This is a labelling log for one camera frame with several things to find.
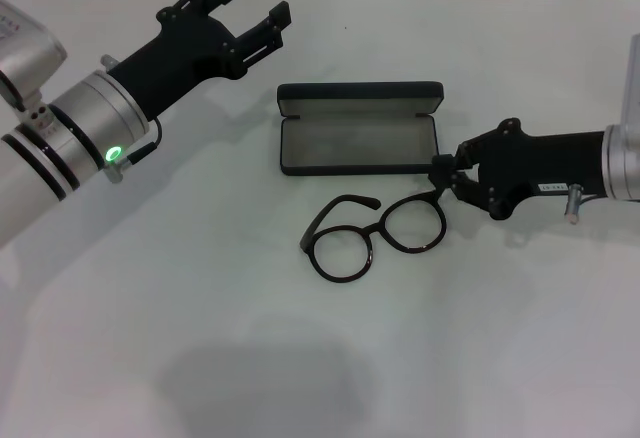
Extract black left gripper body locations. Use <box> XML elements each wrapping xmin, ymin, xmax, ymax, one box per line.
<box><xmin>106</xmin><ymin>5</ymin><xmax>251</xmax><ymax>123</ymax></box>

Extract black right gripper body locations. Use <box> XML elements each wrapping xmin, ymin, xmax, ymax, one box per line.
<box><xmin>476</xmin><ymin>116</ymin><xmax>609</xmax><ymax>223</ymax></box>

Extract round thick black glasses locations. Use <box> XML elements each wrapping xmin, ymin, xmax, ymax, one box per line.
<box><xmin>298</xmin><ymin>190</ymin><xmax>449</xmax><ymax>285</ymax></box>

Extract black glasses case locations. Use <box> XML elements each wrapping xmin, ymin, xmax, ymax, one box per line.
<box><xmin>276</xmin><ymin>80</ymin><xmax>445</xmax><ymax>178</ymax></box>

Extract silver right cable connector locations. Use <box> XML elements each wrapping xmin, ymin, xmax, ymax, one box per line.
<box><xmin>564</xmin><ymin>183</ymin><xmax>585</xmax><ymax>225</ymax></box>

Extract silver cable connector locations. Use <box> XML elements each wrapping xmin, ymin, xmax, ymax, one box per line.
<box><xmin>102</xmin><ymin>155</ymin><xmax>131</xmax><ymax>184</ymax></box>
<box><xmin>564</xmin><ymin>183</ymin><xmax>585</xmax><ymax>225</ymax></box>

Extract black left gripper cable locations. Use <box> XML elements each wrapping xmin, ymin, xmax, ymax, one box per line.
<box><xmin>122</xmin><ymin>116</ymin><xmax>162</xmax><ymax>167</ymax></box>

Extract silver left cable connector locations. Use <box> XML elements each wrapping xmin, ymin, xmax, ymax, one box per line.
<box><xmin>102</xmin><ymin>155</ymin><xmax>131</xmax><ymax>184</ymax></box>

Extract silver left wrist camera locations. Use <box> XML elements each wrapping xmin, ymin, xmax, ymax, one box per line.
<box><xmin>0</xmin><ymin>0</ymin><xmax>69</xmax><ymax>127</ymax></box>

